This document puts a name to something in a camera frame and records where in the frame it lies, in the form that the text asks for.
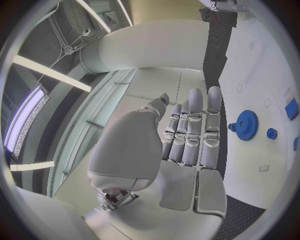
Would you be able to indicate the glowing light bar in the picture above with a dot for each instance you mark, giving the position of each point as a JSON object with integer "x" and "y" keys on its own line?
{"x": 25, "y": 120}

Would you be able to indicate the small blue peg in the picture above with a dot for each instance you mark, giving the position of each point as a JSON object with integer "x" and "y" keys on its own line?
{"x": 232, "y": 127}

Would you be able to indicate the white task board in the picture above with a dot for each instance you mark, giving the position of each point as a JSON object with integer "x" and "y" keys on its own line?
{"x": 255, "y": 75}

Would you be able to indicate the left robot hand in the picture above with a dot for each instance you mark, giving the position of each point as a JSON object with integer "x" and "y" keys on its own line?
{"x": 131, "y": 153}

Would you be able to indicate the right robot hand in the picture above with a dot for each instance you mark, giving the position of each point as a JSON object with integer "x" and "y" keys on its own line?
{"x": 229, "y": 5}

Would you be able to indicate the blue plug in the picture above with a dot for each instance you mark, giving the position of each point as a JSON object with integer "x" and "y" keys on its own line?
{"x": 296, "y": 144}

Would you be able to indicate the blue round peg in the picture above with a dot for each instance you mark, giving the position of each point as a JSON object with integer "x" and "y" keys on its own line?
{"x": 272, "y": 133}

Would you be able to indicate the blue gear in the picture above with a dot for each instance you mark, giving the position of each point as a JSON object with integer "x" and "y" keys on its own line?
{"x": 248, "y": 129}

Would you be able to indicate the blue block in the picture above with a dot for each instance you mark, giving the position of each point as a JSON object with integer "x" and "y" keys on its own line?
{"x": 292, "y": 109}

